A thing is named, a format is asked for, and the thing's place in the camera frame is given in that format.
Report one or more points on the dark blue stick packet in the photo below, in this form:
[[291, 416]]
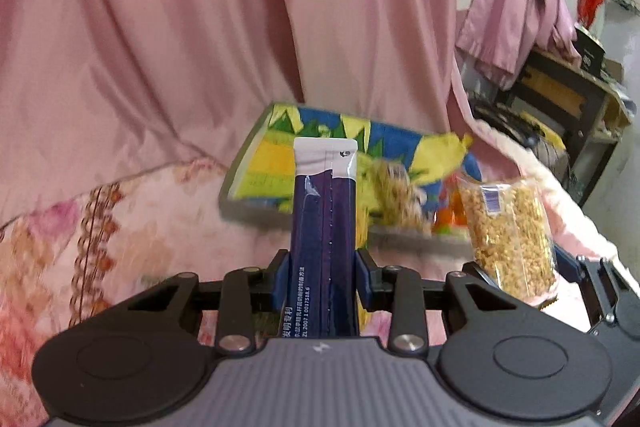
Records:
[[322, 232]]

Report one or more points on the pink floral blanket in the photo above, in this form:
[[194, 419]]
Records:
[[150, 217]]

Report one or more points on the large pink curtain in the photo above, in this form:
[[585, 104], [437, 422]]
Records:
[[150, 32]]

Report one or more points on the colourful painted tray liner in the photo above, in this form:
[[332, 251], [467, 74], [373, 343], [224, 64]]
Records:
[[265, 162]]

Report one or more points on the clear rice cracker packet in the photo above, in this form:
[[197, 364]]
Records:
[[400, 197]]

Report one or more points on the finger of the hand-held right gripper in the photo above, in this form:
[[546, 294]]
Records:
[[561, 263]]

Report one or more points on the wooden desk with shelves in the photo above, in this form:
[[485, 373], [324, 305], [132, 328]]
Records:
[[555, 89]]

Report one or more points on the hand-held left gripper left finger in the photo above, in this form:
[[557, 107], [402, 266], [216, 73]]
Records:
[[282, 287]]

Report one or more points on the black box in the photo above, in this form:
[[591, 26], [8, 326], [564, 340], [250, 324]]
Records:
[[590, 52]]

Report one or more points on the clear crispy grain snack packet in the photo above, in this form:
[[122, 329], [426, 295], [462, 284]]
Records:
[[510, 237]]

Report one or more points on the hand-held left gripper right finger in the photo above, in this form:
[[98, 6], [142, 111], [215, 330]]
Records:
[[363, 287]]

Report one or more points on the orange sausage packet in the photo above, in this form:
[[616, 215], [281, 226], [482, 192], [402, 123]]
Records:
[[450, 219]]

